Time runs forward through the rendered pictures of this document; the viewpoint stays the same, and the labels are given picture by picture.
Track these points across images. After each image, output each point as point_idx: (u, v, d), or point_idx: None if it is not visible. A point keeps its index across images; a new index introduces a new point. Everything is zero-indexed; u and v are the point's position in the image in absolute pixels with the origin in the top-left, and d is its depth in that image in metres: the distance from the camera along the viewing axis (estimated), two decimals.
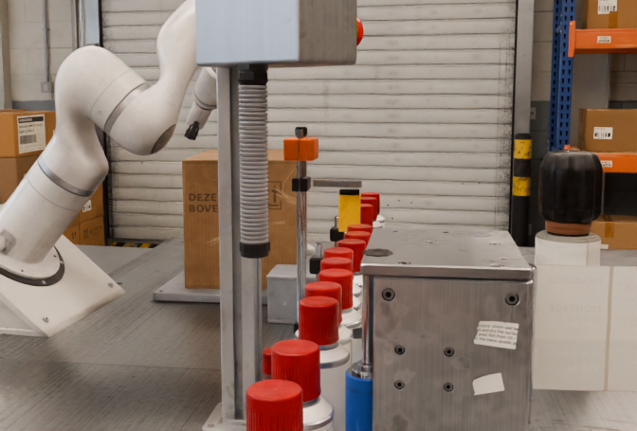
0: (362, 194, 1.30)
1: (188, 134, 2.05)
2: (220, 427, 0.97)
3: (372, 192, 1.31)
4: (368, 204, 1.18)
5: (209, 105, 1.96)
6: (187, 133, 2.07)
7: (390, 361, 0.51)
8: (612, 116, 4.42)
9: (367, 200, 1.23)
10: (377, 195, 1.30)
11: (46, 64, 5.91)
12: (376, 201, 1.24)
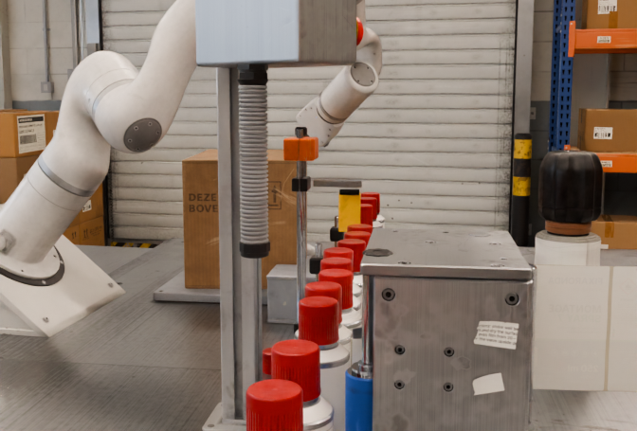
0: (362, 194, 1.30)
1: None
2: (220, 427, 0.97)
3: (372, 192, 1.31)
4: (368, 204, 1.18)
5: (350, 115, 1.79)
6: None
7: (390, 361, 0.51)
8: (612, 116, 4.42)
9: (367, 200, 1.23)
10: (377, 195, 1.30)
11: (46, 64, 5.91)
12: (376, 201, 1.24)
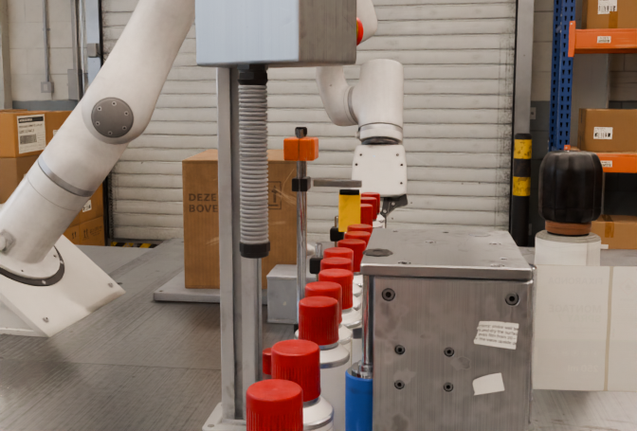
0: (362, 194, 1.30)
1: (396, 203, 1.40)
2: (220, 427, 0.97)
3: (372, 192, 1.31)
4: (368, 204, 1.18)
5: (402, 133, 1.45)
6: (385, 214, 1.39)
7: (390, 361, 0.51)
8: (612, 116, 4.42)
9: (367, 200, 1.23)
10: (377, 195, 1.30)
11: (46, 64, 5.91)
12: (376, 201, 1.24)
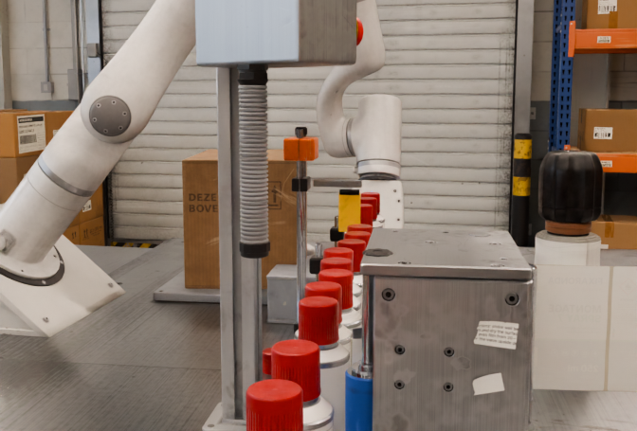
0: (362, 194, 1.30)
1: None
2: (220, 427, 0.97)
3: (372, 192, 1.31)
4: (368, 204, 1.18)
5: (399, 168, 1.45)
6: None
7: (390, 361, 0.51)
8: (612, 116, 4.42)
9: (367, 200, 1.23)
10: (377, 195, 1.30)
11: (46, 64, 5.91)
12: (376, 201, 1.24)
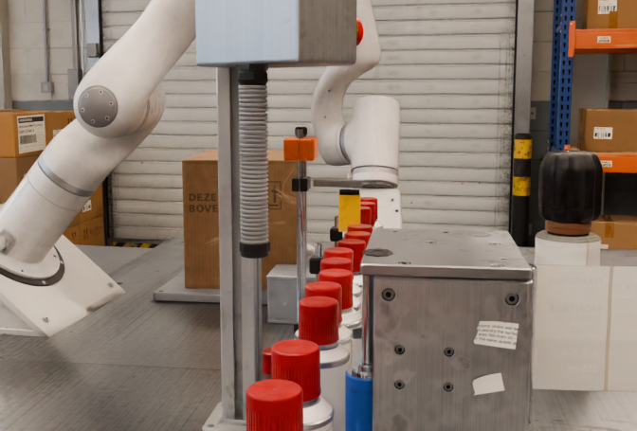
0: (359, 200, 1.24)
1: None
2: (220, 427, 0.97)
3: (369, 198, 1.25)
4: (366, 206, 1.15)
5: None
6: None
7: (390, 361, 0.51)
8: (612, 116, 4.42)
9: (364, 205, 1.18)
10: (375, 201, 1.23)
11: (46, 64, 5.91)
12: (373, 206, 1.19)
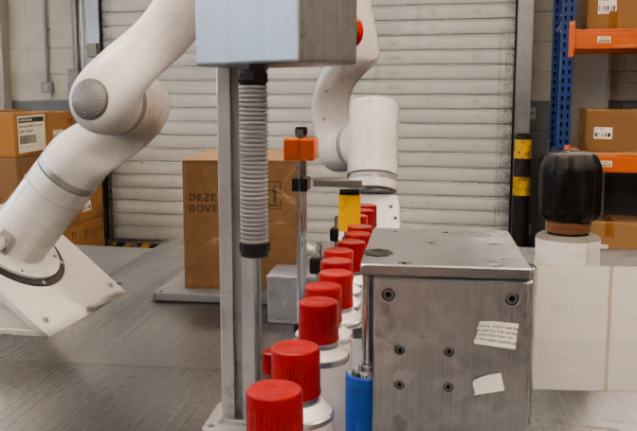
0: None
1: None
2: (220, 427, 0.97)
3: (368, 205, 1.17)
4: (363, 214, 1.08)
5: (396, 180, 1.28)
6: None
7: (390, 361, 0.51)
8: (612, 116, 4.42)
9: (362, 212, 1.11)
10: (374, 207, 1.16)
11: (46, 64, 5.91)
12: (373, 213, 1.11)
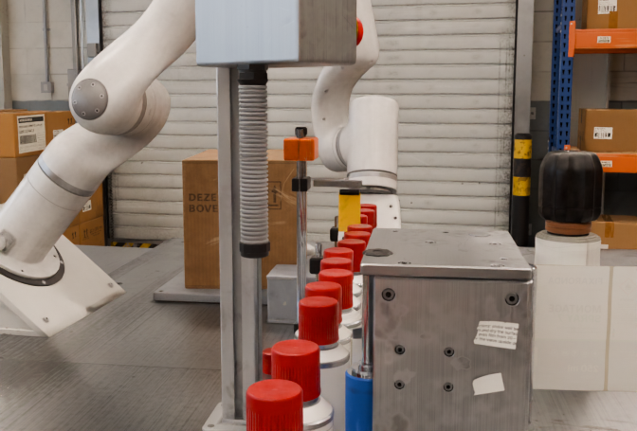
0: None
1: None
2: (220, 427, 0.97)
3: (368, 205, 1.17)
4: (363, 214, 1.08)
5: (396, 180, 1.28)
6: None
7: (390, 361, 0.51)
8: (612, 116, 4.42)
9: (362, 212, 1.10)
10: (375, 207, 1.16)
11: (46, 64, 5.91)
12: (373, 213, 1.11)
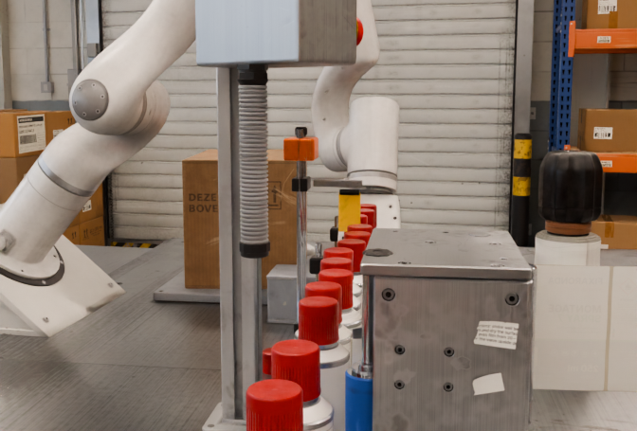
0: None
1: None
2: (220, 427, 0.97)
3: (368, 205, 1.17)
4: (363, 214, 1.08)
5: (396, 180, 1.28)
6: None
7: (390, 361, 0.51)
8: (612, 116, 4.42)
9: (362, 212, 1.10)
10: (375, 207, 1.16)
11: (46, 64, 5.91)
12: (373, 213, 1.11)
